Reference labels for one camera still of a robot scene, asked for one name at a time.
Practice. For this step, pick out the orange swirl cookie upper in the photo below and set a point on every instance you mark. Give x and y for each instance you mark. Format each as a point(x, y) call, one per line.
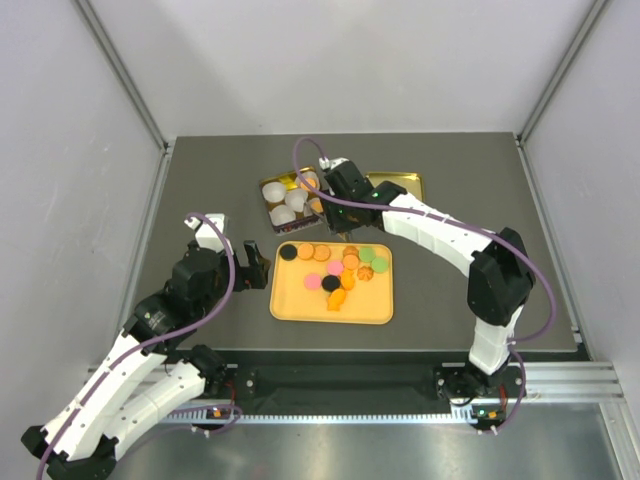
point(351, 250)

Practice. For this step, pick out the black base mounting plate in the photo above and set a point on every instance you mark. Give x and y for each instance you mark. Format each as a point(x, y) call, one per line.
point(324, 381)

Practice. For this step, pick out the decorated cookie tin box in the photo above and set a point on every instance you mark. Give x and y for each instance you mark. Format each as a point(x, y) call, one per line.
point(303, 219)

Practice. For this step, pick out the aluminium frame rail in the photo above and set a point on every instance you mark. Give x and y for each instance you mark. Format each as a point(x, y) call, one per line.
point(544, 382)

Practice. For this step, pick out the green cookie upper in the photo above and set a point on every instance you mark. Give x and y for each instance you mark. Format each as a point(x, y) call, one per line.
point(366, 254)

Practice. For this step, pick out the yellow plastic tray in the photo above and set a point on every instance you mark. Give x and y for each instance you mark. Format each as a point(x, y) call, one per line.
point(368, 303)

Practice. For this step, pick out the pink sandwich cookie upper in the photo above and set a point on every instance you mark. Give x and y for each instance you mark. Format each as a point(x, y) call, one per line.
point(335, 268)

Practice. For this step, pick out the pink sandwich cookie lower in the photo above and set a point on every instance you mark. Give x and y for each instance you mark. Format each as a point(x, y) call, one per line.
point(313, 281)

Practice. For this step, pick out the pink sandwich cookie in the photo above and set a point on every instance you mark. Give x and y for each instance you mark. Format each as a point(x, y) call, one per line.
point(313, 281)
point(335, 268)

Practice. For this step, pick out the green cookie right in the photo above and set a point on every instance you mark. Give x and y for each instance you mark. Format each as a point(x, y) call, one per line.
point(379, 265)

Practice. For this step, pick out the orange fish shaped cookie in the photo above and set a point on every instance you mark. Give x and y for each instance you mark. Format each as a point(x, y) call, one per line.
point(336, 299)

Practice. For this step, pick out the green cookie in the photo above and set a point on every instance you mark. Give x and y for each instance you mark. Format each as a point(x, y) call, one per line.
point(366, 254)
point(379, 265)

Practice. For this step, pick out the gold tin lid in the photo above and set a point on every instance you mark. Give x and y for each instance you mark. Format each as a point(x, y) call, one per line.
point(411, 182)

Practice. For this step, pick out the tan round biscuit behind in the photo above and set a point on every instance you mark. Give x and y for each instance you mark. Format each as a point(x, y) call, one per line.
point(321, 253)

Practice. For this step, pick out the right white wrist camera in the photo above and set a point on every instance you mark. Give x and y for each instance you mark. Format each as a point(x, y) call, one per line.
point(327, 164)

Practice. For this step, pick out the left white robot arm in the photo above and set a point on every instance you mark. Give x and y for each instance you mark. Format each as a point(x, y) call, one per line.
point(145, 377)

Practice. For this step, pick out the white paper cup centre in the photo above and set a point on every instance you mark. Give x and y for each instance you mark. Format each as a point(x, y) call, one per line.
point(296, 199)

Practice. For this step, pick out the orange swirl cookie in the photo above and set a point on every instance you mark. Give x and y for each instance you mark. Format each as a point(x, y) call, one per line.
point(365, 273)
point(351, 250)

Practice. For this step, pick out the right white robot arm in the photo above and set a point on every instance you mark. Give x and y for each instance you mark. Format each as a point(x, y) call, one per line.
point(499, 281)

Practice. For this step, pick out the white paper cup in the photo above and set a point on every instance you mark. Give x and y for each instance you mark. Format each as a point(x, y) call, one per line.
point(274, 192)
point(282, 215)
point(296, 199)
point(307, 174)
point(309, 209)

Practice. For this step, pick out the black sandwich cookie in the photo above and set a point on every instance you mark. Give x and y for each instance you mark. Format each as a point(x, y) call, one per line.
point(330, 283)

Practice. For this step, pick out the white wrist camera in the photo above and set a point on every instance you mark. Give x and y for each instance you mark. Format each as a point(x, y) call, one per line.
point(210, 235)
point(327, 164)

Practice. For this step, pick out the tan round biscuit front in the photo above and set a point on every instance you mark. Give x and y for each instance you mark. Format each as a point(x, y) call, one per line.
point(308, 184)

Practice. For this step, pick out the white paper cup back right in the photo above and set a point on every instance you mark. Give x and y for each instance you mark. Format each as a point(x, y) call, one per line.
point(307, 174)

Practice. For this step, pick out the white paper cup back left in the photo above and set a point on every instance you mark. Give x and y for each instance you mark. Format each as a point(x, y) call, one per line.
point(274, 192)

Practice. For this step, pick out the black sandwich cookie corner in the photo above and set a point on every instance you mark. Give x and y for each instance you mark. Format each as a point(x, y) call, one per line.
point(288, 252)

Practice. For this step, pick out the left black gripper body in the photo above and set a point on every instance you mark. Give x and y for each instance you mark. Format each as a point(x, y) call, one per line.
point(249, 277)

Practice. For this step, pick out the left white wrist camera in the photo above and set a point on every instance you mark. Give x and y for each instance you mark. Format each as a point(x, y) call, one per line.
point(210, 235)

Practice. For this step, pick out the white paper cup front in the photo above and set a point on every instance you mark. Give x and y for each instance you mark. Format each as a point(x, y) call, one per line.
point(282, 215)

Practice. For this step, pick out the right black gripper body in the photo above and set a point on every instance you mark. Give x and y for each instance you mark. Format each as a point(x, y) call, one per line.
point(341, 219)

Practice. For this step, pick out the tan round patterned biscuit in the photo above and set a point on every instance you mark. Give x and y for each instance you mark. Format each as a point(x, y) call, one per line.
point(305, 251)

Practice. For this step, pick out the orange swirl cookie right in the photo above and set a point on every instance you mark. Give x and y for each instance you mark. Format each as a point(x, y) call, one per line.
point(365, 273)

